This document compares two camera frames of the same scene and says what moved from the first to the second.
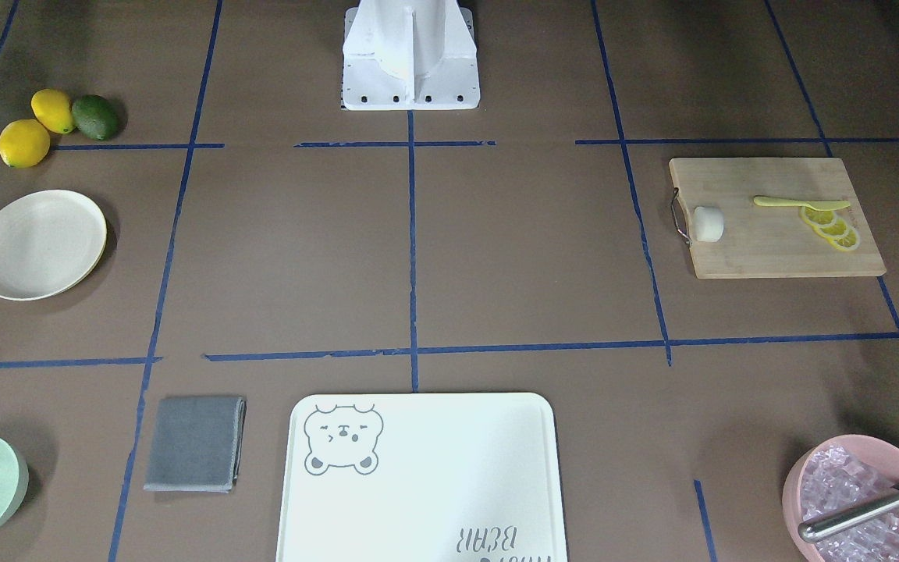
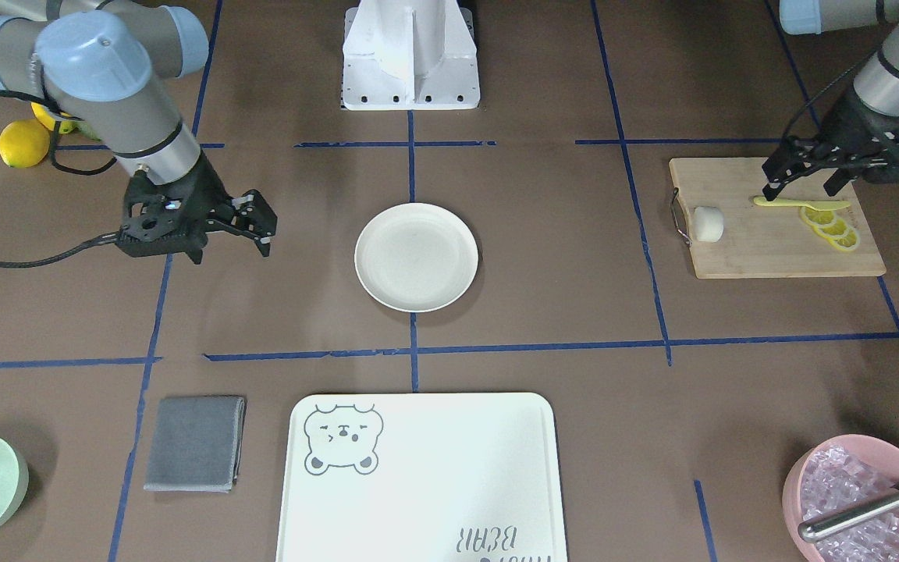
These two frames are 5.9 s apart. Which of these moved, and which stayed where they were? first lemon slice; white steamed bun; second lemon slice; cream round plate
Moved: cream round plate
Stayed: white steamed bun; first lemon slice; second lemon slice
